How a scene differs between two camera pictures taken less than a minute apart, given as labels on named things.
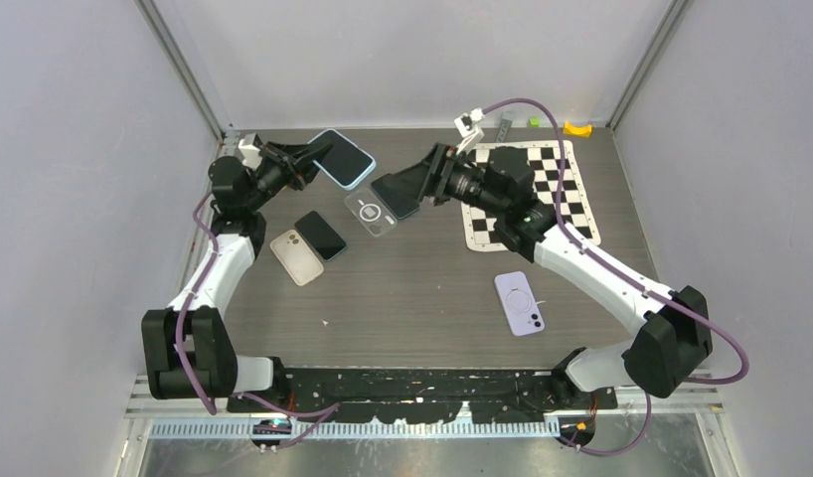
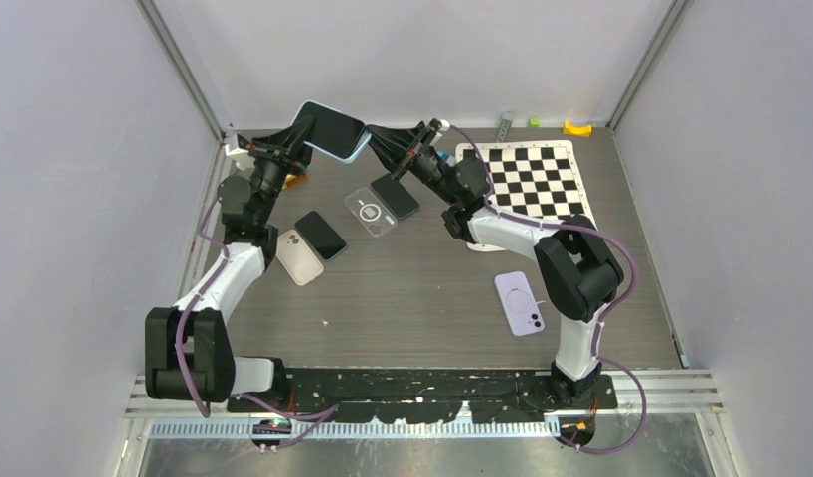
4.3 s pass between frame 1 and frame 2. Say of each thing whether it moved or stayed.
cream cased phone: stayed
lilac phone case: stayed
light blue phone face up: moved
